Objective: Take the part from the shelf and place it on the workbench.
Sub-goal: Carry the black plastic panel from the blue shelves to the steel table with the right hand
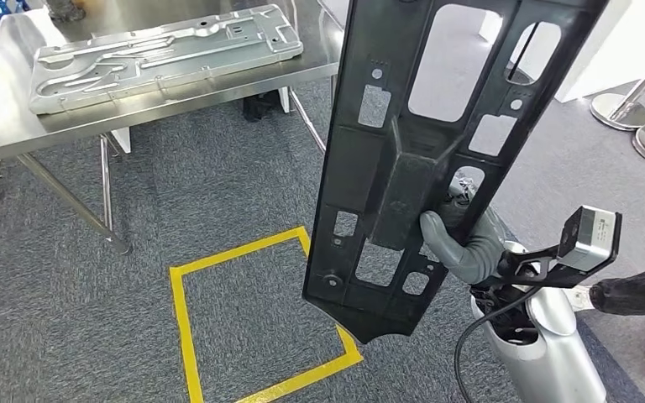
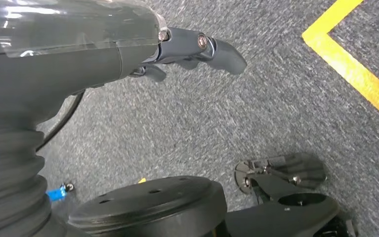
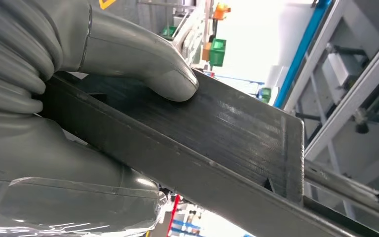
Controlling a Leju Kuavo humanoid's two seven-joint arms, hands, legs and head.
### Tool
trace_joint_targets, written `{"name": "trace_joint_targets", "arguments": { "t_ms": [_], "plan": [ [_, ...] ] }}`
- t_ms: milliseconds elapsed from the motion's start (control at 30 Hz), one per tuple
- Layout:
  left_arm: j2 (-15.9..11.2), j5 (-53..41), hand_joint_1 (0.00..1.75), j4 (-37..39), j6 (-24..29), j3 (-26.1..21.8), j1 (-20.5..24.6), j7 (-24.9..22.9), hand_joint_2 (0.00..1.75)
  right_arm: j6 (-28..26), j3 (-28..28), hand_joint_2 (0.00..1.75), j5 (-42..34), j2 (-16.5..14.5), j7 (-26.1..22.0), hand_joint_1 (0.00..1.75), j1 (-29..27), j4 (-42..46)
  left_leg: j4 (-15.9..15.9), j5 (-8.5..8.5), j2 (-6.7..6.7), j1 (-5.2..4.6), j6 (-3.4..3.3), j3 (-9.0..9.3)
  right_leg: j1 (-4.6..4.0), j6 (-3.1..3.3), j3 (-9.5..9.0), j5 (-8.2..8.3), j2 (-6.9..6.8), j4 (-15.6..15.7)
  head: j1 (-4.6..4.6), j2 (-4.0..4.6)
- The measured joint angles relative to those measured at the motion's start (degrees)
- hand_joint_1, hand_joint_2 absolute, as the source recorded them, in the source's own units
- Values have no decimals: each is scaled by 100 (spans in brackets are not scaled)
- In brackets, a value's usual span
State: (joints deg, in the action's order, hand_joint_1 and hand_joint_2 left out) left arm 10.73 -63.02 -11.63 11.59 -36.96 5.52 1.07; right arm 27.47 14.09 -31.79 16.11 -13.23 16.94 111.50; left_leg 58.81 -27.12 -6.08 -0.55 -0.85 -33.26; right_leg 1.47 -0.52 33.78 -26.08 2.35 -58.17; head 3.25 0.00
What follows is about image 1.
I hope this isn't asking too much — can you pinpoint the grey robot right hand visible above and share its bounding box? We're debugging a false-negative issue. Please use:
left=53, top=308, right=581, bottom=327
left=419, top=176, right=508, bottom=285

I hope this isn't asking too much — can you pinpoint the black plastic panel part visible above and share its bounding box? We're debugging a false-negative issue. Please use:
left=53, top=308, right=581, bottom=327
left=302, top=0, right=611, bottom=345

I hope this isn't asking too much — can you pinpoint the stainless steel workbench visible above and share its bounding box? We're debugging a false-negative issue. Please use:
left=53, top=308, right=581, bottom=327
left=0, top=0, right=347, bottom=257

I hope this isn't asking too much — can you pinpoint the person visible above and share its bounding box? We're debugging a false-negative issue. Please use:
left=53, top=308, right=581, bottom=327
left=563, top=261, right=645, bottom=386

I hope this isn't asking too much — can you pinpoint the yellow floor tape square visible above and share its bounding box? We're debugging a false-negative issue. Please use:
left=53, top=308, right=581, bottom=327
left=169, top=225, right=364, bottom=403

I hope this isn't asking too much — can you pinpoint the silver stamped metal panel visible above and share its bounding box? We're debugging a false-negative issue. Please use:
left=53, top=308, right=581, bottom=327
left=29, top=4, right=305, bottom=116

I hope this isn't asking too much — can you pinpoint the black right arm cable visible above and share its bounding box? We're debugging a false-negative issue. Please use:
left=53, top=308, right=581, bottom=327
left=454, top=285, right=543, bottom=403

